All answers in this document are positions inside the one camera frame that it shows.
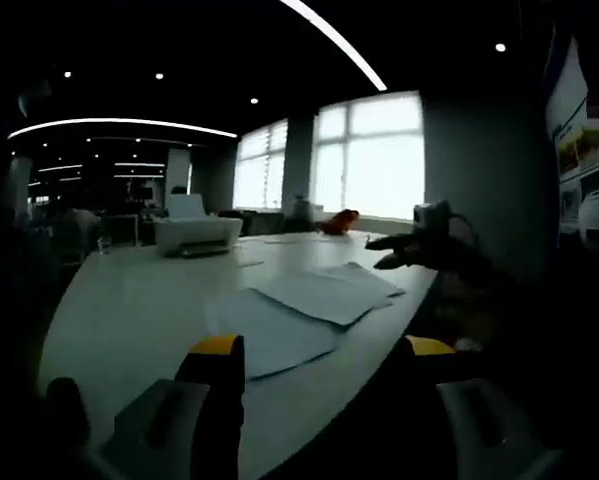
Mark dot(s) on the stack of white printing papers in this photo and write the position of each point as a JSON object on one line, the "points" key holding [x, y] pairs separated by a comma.
{"points": [[319, 300]]}

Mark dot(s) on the large bright window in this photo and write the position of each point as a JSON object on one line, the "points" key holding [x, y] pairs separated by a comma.
{"points": [[379, 160]]}

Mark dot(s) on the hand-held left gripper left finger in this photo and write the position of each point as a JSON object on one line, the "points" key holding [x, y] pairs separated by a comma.
{"points": [[189, 400]]}

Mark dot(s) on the curved ceiling light strip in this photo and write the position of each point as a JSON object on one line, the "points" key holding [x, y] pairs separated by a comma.
{"points": [[119, 120]]}

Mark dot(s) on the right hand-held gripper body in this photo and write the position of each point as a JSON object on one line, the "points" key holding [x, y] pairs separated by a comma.
{"points": [[431, 217]]}

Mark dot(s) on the blue white wall poster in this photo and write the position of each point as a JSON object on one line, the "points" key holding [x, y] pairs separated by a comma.
{"points": [[569, 100]]}

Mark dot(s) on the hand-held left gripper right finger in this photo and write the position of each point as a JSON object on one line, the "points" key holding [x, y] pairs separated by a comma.
{"points": [[479, 425]]}

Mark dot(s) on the long ceiling light strip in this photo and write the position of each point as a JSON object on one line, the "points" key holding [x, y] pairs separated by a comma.
{"points": [[339, 45]]}

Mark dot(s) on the person's left hand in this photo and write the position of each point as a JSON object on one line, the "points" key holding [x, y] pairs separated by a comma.
{"points": [[69, 415]]}

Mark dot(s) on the window with blinds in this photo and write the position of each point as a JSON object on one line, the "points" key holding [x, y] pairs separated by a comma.
{"points": [[259, 170]]}

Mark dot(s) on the orange plush toy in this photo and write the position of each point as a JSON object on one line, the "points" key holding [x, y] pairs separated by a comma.
{"points": [[341, 222]]}

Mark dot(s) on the white printer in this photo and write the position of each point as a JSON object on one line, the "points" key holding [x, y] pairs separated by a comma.
{"points": [[199, 235]]}

